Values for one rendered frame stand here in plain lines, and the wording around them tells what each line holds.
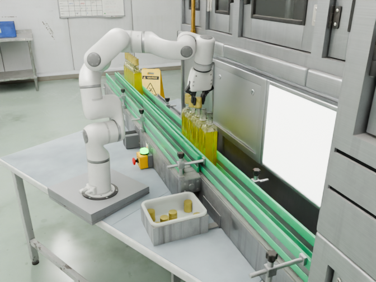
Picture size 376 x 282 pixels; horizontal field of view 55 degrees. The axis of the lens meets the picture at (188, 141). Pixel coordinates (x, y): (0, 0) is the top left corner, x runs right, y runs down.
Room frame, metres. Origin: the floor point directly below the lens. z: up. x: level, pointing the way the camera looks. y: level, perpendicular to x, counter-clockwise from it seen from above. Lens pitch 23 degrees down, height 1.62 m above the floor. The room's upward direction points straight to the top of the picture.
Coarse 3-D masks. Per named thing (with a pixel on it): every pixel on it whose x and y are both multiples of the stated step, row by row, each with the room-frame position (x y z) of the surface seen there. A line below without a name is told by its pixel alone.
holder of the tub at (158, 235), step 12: (204, 204) 1.29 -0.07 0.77; (144, 216) 1.16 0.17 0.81; (204, 216) 1.13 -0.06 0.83; (216, 216) 1.19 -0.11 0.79; (156, 228) 1.06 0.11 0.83; (168, 228) 1.08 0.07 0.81; (180, 228) 1.10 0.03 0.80; (192, 228) 1.11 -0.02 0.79; (204, 228) 1.13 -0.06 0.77; (156, 240) 1.06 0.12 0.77; (168, 240) 1.08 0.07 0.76
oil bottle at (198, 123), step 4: (196, 120) 1.48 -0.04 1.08; (200, 120) 1.46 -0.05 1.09; (204, 120) 1.46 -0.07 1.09; (196, 124) 1.47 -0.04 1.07; (200, 124) 1.44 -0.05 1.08; (196, 128) 1.46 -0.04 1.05; (200, 128) 1.44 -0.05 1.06; (196, 132) 1.46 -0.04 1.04; (200, 132) 1.44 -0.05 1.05; (196, 136) 1.46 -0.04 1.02; (200, 136) 1.44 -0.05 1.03; (196, 140) 1.46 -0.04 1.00; (200, 140) 1.44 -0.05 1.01; (196, 144) 1.46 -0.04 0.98; (200, 144) 1.44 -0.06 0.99; (200, 148) 1.44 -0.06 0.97
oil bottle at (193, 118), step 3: (192, 117) 1.52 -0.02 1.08; (195, 117) 1.51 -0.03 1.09; (198, 117) 1.51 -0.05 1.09; (192, 120) 1.51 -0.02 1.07; (195, 120) 1.50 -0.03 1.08; (192, 123) 1.51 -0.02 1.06; (192, 126) 1.51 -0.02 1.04; (192, 129) 1.51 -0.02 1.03; (192, 132) 1.51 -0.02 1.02; (192, 135) 1.51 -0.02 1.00; (192, 138) 1.51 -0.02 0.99; (192, 141) 1.51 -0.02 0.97
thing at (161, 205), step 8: (184, 192) 1.28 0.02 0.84; (152, 200) 1.22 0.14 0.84; (160, 200) 1.23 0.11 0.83; (168, 200) 1.25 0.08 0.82; (176, 200) 1.26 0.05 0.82; (184, 200) 1.27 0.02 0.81; (192, 200) 1.25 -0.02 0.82; (144, 208) 1.16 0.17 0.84; (152, 208) 1.22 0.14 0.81; (160, 208) 1.23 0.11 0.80; (168, 208) 1.24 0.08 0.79; (176, 208) 1.25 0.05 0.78; (192, 208) 1.24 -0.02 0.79; (200, 208) 1.18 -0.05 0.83; (160, 216) 1.21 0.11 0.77; (184, 216) 1.21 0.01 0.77; (192, 216) 1.11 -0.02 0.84; (200, 216) 1.12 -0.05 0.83; (152, 224) 1.07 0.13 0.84; (160, 224) 1.06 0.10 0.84
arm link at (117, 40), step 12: (108, 36) 1.36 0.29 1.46; (120, 36) 1.36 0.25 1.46; (132, 36) 1.43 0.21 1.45; (96, 48) 1.35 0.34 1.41; (108, 48) 1.35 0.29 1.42; (120, 48) 1.36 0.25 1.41; (132, 48) 1.43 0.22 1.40; (84, 60) 1.35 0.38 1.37; (96, 60) 1.34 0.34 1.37; (108, 60) 1.35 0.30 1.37
